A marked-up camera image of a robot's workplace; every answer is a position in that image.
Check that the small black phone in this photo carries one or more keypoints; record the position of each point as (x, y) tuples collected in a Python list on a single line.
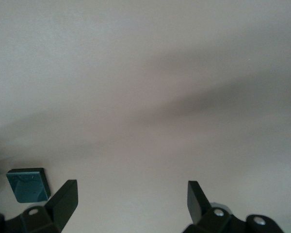
[(29, 185)]

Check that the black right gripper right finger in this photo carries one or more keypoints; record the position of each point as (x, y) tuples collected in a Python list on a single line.
[(196, 201)]

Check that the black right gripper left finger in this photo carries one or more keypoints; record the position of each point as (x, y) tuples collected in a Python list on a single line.
[(63, 201)]

